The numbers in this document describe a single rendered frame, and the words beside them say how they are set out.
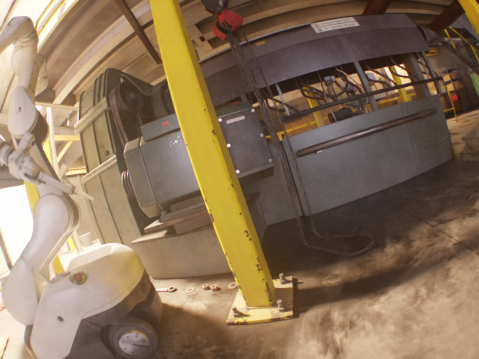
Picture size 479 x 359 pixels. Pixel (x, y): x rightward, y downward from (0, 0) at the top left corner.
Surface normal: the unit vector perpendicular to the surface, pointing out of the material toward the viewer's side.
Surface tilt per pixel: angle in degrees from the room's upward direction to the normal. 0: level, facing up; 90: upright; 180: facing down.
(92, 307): 90
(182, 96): 90
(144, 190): 90
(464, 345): 0
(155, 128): 90
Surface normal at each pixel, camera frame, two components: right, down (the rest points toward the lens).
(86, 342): 0.54, -0.14
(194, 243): -0.22, 0.12
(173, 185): 0.11, 0.01
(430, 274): -0.32, -0.95
